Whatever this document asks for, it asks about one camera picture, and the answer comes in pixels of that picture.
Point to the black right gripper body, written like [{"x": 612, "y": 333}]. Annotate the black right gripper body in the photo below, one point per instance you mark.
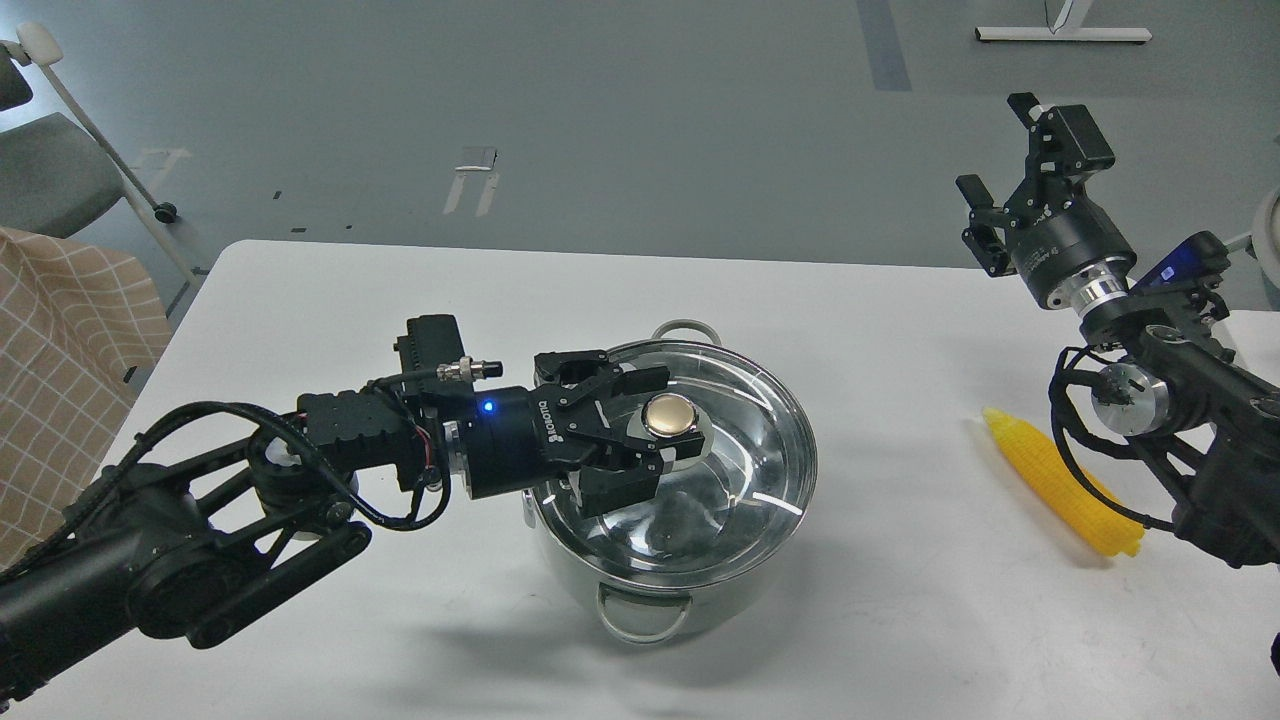
[{"x": 1053, "y": 248}]

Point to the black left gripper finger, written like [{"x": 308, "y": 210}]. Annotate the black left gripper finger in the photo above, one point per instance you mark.
[
  {"x": 596, "y": 490},
  {"x": 588, "y": 390}
]

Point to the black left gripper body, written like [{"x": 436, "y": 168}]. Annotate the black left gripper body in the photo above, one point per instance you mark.
[{"x": 513, "y": 438}]

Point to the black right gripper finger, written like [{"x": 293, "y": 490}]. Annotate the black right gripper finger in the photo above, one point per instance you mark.
[
  {"x": 1065, "y": 149},
  {"x": 992, "y": 231}
]

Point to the glass pot lid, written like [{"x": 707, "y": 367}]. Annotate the glass pot lid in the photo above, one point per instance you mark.
[{"x": 718, "y": 515}]

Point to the yellow plastic corn cob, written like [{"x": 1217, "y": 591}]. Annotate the yellow plastic corn cob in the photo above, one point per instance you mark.
[{"x": 1034, "y": 456}]

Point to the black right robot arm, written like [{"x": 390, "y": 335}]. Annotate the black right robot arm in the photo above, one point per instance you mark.
[{"x": 1150, "y": 383}]

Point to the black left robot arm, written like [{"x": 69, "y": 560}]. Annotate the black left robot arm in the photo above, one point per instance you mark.
[{"x": 222, "y": 511}]

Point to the stainless steel pot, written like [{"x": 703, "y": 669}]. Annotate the stainless steel pot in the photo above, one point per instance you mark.
[{"x": 653, "y": 618}]

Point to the white desk leg base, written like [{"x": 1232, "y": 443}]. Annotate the white desk leg base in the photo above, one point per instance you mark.
[{"x": 1068, "y": 26}]

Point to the white chair on right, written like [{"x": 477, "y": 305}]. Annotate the white chair on right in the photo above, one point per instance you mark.
[{"x": 1262, "y": 243}]

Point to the white side table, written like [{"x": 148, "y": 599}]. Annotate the white side table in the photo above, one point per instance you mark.
[{"x": 1254, "y": 335}]

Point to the beige checkered cloth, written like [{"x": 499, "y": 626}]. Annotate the beige checkered cloth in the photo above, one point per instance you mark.
[{"x": 74, "y": 319}]

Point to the grey office chair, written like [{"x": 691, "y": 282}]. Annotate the grey office chair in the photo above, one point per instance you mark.
[{"x": 59, "y": 174}]

